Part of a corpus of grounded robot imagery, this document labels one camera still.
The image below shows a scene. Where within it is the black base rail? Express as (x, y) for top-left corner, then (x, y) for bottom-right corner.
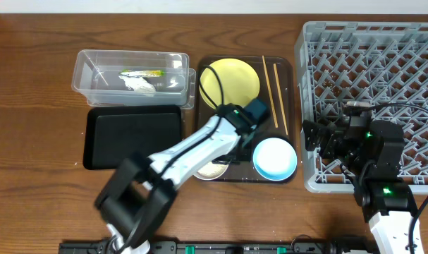
(58, 241), (368, 254)

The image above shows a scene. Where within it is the white bowl with crumbs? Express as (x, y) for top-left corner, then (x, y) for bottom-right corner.
(194, 162), (228, 181)

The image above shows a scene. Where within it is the right wooden chopstick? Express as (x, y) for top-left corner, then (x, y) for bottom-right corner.
(273, 63), (288, 135)

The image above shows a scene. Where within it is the clear plastic bin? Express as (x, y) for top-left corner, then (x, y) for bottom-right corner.
(72, 49), (196, 109)

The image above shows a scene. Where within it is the yellow plastic plate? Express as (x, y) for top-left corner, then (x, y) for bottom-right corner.
(200, 59), (260, 109)

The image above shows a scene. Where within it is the light blue bowl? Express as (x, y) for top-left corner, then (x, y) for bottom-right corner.
(252, 138), (298, 181)

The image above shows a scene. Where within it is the black plastic tray bin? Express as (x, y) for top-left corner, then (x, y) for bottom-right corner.
(82, 105), (182, 170)

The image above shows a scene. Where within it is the left wooden chopstick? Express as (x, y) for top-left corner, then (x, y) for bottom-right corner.
(262, 55), (279, 128)

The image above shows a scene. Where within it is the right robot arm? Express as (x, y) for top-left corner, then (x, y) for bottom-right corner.
(302, 114), (424, 253)

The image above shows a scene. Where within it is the white tissue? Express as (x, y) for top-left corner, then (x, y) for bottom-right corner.
(120, 76), (156, 93)

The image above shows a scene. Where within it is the green snack wrapper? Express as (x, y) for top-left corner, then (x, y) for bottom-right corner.
(119, 70), (165, 78)

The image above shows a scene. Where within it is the grey plastic dishwasher rack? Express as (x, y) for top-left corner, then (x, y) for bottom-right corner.
(295, 21), (428, 194)

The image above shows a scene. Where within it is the wooden chopstick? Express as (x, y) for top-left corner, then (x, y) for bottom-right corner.
(273, 63), (288, 135)
(262, 55), (279, 128)

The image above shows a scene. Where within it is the dark brown serving tray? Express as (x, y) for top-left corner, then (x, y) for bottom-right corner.
(215, 56), (299, 183)

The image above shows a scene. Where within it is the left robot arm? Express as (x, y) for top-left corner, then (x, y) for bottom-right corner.
(94, 99), (269, 253)

